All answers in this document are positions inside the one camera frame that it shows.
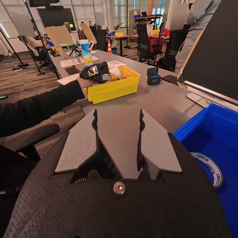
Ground black charger case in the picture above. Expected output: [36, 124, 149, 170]
[147, 67, 161, 86]

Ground person's torso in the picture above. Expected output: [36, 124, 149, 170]
[0, 145, 41, 238]

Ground black wall monitor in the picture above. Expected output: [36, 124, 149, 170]
[37, 8, 76, 28]

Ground green tape roll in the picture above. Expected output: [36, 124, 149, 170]
[190, 152, 223, 188]

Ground white plastic bottle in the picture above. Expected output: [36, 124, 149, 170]
[109, 66, 121, 79]

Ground black office chair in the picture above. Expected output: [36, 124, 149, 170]
[136, 24, 164, 63]
[164, 29, 188, 71]

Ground black white tool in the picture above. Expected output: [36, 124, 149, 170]
[69, 46, 81, 58]

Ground small black mat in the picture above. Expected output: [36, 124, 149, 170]
[64, 67, 80, 75]

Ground wooden standing desk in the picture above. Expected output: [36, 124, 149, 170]
[134, 15, 162, 37]

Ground blue plastic bin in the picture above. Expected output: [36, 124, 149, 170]
[173, 103, 238, 238]

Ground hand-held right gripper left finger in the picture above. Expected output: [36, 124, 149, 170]
[55, 109, 99, 173]

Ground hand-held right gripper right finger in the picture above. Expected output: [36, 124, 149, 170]
[137, 109, 182, 180]

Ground large tan board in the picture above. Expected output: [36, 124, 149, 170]
[45, 26, 73, 47]

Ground black studio softbox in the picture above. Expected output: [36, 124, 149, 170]
[29, 0, 60, 7]

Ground wipes canister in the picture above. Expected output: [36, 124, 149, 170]
[79, 39, 93, 66]

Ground red crate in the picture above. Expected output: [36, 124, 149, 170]
[148, 35, 164, 53]

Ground tilted tan board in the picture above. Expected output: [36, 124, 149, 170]
[80, 22, 97, 44]

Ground person's left forearm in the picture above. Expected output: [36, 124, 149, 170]
[0, 80, 85, 138]

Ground printed paper sheet red marks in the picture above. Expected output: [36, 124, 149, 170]
[107, 60, 127, 68]

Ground black flat pad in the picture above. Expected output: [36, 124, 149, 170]
[161, 75, 180, 84]

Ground person's left hand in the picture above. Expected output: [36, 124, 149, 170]
[77, 77, 95, 89]

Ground yellow plastic bin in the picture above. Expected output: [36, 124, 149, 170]
[84, 65, 141, 104]

